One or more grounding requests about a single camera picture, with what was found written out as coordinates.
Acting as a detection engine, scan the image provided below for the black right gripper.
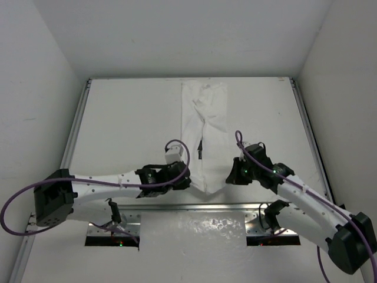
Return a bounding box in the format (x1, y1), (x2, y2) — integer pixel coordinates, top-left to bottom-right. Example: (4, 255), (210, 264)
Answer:
(226, 157), (259, 185)

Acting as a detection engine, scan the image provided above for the white printed t-shirt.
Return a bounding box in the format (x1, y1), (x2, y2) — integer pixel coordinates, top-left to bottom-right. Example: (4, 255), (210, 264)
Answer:
(181, 80), (233, 195)

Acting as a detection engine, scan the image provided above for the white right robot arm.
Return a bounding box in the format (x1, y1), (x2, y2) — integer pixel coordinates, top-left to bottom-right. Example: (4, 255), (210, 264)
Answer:
(226, 143), (376, 275)

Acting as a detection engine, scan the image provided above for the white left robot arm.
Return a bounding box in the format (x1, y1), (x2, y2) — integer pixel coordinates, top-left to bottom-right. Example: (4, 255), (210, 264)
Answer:
(34, 161), (191, 228)

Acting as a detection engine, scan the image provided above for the white front cover panel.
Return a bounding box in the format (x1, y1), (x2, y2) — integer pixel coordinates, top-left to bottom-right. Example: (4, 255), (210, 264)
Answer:
(22, 209), (366, 283)

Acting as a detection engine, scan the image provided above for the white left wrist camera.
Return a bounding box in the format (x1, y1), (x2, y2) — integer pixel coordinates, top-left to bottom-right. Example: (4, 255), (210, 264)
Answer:
(164, 144), (183, 164)

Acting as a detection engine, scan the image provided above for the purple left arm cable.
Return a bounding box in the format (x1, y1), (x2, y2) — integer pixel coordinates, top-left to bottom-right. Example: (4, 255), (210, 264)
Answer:
(0, 140), (192, 245)

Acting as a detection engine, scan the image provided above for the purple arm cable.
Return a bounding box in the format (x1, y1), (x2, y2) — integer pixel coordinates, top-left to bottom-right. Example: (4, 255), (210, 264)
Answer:
(0, 140), (192, 245)
(234, 130), (377, 283)

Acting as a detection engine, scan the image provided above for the aluminium table edge rail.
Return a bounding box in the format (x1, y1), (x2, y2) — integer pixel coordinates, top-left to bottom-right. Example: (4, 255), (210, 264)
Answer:
(118, 201), (272, 212)

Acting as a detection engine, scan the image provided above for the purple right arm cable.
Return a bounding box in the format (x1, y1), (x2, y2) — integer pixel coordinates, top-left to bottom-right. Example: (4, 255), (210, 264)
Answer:
(234, 130), (377, 283)

